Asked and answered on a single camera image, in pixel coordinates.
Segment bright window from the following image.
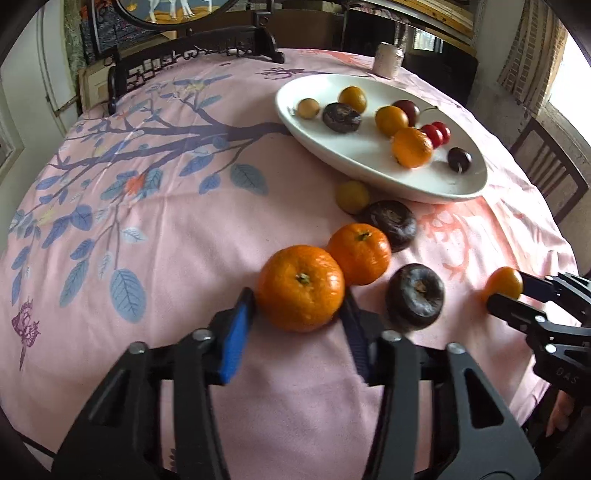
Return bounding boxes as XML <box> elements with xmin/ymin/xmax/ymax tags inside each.
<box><xmin>547</xmin><ymin>28</ymin><xmax>591</xmax><ymax>121</ymax></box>

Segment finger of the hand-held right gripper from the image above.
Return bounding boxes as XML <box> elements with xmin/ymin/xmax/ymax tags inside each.
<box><xmin>521</xmin><ymin>271</ymin><xmax>591</xmax><ymax>319</ymax></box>
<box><xmin>486</xmin><ymin>292</ymin><xmax>552</xmax><ymax>335</ymax></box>

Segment green patterned board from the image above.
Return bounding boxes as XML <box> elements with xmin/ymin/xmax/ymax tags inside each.
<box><xmin>65</xmin><ymin>0</ymin><xmax>87</xmax><ymax>66</ymax></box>

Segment round deer screen with stand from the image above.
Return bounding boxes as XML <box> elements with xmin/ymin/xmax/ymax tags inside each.
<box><xmin>95</xmin><ymin>0</ymin><xmax>286</xmax><ymax>114</ymax></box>

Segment dark cherry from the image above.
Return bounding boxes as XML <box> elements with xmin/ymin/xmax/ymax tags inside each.
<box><xmin>447</xmin><ymin>147</ymin><xmax>473</xmax><ymax>174</ymax></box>

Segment stack of blue patterned boxes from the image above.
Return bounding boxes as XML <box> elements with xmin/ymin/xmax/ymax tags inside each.
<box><xmin>81</xmin><ymin>16</ymin><xmax>163</xmax><ymax>62</ymax></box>

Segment beige checked curtain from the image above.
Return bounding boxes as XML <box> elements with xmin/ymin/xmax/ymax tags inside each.
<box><xmin>499</xmin><ymin>0</ymin><xmax>568</xmax><ymax>105</ymax></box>

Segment dark water chestnut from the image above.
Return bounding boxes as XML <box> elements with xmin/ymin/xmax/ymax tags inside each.
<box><xmin>358</xmin><ymin>200</ymin><xmax>417</xmax><ymax>252</ymax></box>
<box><xmin>385</xmin><ymin>263</ymin><xmax>446</xmax><ymax>330</ymax></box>
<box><xmin>322</xmin><ymin>102</ymin><xmax>363</xmax><ymax>134</ymax></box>

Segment pale framed panel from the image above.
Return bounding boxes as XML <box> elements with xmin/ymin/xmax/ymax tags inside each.
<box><xmin>78</xmin><ymin>65</ymin><xmax>114</xmax><ymax>114</ymax></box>

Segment dark red plum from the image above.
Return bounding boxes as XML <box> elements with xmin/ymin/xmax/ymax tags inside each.
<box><xmin>392</xmin><ymin>100</ymin><xmax>421</xmax><ymax>127</ymax></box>

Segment large orange tangerine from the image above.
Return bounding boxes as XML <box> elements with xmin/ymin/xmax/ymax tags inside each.
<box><xmin>256</xmin><ymin>244</ymin><xmax>346</xmax><ymax>333</ymax></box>

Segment stack of wooden frames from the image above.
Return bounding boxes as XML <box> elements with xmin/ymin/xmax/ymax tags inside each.
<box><xmin>388</xmin><ymin>0</ymin><xmax>476</xmax><ymax>43</ymax></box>

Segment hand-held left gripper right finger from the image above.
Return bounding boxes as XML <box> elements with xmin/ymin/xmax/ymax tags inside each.
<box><xmin>338</xmin><ymin>292</ymin><xmax>542</xmax><ymax>480</ymax></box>

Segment pale drink can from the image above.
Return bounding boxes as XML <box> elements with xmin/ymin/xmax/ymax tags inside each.
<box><xmin>372</xmin><ymin>41</ymin><xmax>405</xmax><ymax>79</ymax></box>

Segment white oval plate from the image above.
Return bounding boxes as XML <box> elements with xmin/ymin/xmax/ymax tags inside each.
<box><xmin>276</xmin><ymin>74</ymin><xmax>489</xmax><ymax>205</ymax></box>

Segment person's right hand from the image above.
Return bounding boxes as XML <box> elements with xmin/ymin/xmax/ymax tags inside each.
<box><xmin>545</xmin><ymin>390</ymin><xmax>577</xmax><ymax>438</ymax></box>

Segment small yellow orange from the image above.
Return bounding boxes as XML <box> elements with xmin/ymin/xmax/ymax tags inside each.
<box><xmin>338</xmin><ymin>86</ymin><xmax>368</xmax><ymax>114</ymax></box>
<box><xmin>482</xmin><ymin>266</ymin><xmax>524</xmax><ymax>303</ymax></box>
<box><xmin>374</xmin><ymin>106</ymin><xmax>410</xmax><ymax>137</ymax></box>

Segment pink printed tablecloth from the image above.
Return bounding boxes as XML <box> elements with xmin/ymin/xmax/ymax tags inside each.
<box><xmin>0</xmin><ymin>48</ymin><xmax>580</xmax><ymax>480</ymax></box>

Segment dark slatted wooden chair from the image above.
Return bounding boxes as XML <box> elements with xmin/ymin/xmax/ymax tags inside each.
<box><xmin>510</xmin><ymin>116</ymin><xmax>590</xmax><ymax>224</ymax></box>

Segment white door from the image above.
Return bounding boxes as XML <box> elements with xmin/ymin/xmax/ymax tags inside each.
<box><xmin>37</xmin><ymin>9</ymin><xmax>85</xmax><ymax>117</ymax></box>

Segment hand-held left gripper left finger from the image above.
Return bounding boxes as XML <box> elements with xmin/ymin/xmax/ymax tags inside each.
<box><xmin>51</xmin><ymin>287</ymin><xmax>256</xmax><ymax>480</ymax></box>

